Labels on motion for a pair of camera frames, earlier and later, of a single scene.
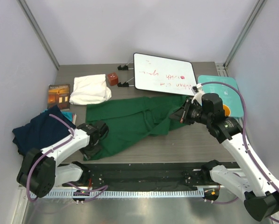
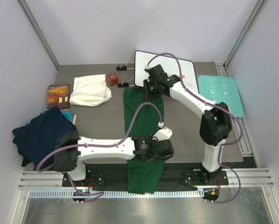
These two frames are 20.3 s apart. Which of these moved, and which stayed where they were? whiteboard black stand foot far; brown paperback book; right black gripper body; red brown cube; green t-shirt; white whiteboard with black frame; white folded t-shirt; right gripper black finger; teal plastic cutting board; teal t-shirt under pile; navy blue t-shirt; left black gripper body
Moved: right gripper black finger; green t-shirt; right black gripper body; left black gripper body
Stayed: teal t-shirt under pile; brown paperback book; teal plastic cutting board; whiteboard black stand foot far; white folded t-shirt; red brown cube; white whiteboard with black frame; navy blue t-shirt
